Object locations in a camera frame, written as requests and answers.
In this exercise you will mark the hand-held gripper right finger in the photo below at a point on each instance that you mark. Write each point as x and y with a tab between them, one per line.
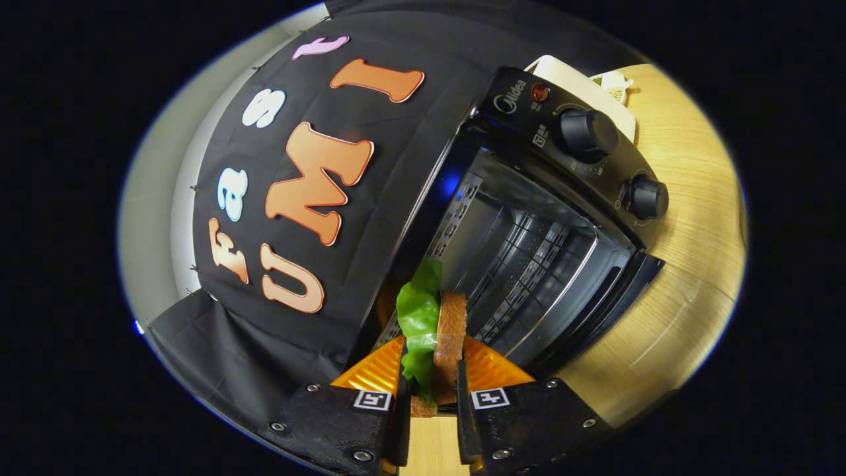
529	423

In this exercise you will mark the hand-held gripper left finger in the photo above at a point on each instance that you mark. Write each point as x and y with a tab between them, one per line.
330	423

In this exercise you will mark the lettuce bread sandwich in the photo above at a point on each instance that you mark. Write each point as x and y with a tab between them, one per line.
451	337

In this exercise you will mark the black toaster oven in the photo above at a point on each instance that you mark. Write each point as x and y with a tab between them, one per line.
575	172

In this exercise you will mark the white pop-up toaster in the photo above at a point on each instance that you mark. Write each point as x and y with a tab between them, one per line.
581	86

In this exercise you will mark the small white sectioned dish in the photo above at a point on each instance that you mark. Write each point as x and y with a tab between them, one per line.
613	86

